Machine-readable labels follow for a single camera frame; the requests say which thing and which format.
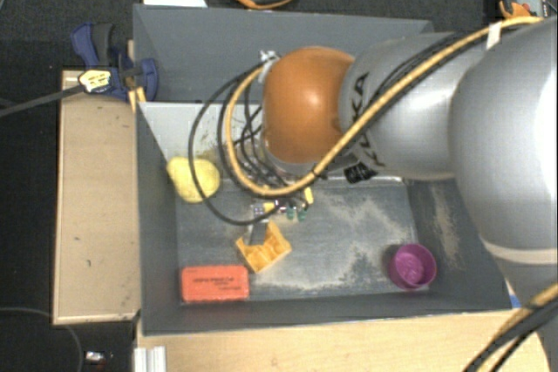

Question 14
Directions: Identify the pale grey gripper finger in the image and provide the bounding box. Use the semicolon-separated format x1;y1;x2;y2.
248;203;271;246

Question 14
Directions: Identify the yellow ridged block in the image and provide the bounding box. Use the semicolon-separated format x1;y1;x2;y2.
235;220;293;274

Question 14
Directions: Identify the orange-red flat block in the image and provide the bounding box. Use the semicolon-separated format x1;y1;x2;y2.
180;265;251;304

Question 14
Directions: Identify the grey metal bin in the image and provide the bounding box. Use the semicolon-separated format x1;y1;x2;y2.
131;3;514;337

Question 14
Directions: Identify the yellow toy lemon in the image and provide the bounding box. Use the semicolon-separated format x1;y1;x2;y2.
166;155;222;205

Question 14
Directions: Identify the purple cup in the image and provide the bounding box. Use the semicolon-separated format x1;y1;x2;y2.
386;242;439;291

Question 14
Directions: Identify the pale wood board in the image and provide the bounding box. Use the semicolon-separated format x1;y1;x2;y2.
51;69;143;327

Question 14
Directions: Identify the black cylinder on white bracket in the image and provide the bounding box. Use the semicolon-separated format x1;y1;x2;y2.
343;159;379;186

